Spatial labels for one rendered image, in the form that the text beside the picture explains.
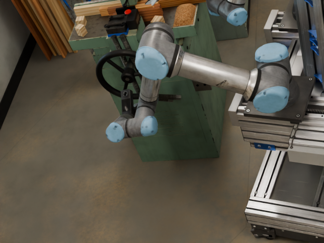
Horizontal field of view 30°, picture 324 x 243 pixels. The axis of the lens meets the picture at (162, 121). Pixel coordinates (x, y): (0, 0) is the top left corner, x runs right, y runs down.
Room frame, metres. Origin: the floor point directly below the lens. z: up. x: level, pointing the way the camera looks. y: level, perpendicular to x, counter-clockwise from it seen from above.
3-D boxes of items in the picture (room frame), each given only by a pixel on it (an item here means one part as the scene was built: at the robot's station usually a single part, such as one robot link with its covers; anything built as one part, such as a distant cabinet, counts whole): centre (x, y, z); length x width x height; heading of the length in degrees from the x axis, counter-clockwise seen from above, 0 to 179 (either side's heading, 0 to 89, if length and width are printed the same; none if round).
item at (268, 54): (1.59, -0.45, 0.98); 0.13 x 0.12 x 0.14; 155
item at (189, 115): (2.48, -0.13, 0.35); 0.58 x 0.45 x 0.71; 155
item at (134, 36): (2.20, 0.00, 0.91); 0.15 x 0.14 x 0.09; 65
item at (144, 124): (1.72, 0.07, 0.83); 0.11 x 0.11 x 0.08; 65
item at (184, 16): (2.19, -0.27, 0.92); 0.14 x 0.09 x 0.04; 155
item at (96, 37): (2.28, -0.04, 0.87); 0.61 x 0.30 x 0.06; 65
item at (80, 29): (2.36, 0.19, 0.92); 0.04 x 0.03 x 0.05; 37
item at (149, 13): (2.28, -0.08, 0.93); 0.22 x 0.01 x 0.06; 65
